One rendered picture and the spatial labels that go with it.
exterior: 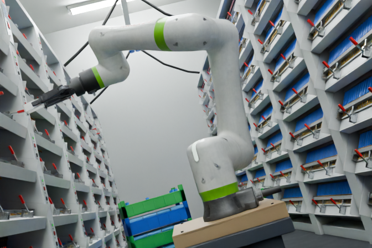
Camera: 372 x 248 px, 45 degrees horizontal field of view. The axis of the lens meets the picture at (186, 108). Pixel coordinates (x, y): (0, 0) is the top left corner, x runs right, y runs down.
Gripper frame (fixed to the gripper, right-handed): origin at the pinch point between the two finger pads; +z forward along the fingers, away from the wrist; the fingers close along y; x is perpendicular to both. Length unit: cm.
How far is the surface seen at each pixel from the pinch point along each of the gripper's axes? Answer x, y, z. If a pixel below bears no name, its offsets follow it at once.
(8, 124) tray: -4.1, -5.5, 9.9
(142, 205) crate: -52, 39, -20
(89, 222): -43, 158, 22
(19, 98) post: 11.5, 17.7, 7.0
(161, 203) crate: -55, 41, -28
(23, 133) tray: -4.2, 13.6, 10.0
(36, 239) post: -45, 18, 22
